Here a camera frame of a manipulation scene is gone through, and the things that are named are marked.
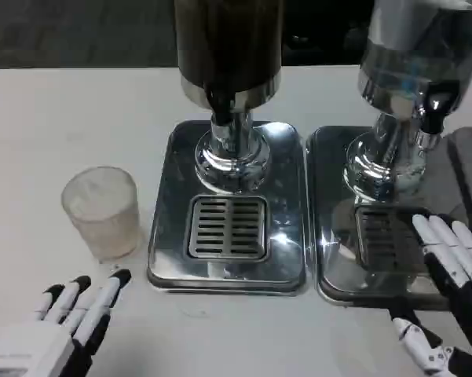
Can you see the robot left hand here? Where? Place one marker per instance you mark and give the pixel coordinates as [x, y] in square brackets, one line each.
[31, 345]

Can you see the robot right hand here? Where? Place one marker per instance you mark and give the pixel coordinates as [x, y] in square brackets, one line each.
[467, 282]

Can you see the clear ribbed glass cup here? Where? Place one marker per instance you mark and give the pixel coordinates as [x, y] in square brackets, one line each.
[102, 216]

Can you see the steel slotted drain grid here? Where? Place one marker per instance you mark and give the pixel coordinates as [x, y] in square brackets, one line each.
[227, 228]
[385, 235]

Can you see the steel drip tray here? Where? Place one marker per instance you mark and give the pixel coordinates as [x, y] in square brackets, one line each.
[286, 220]
[334, 235]

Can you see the drink dispenser with dark drink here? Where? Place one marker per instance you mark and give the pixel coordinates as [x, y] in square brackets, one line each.
[227, 43]

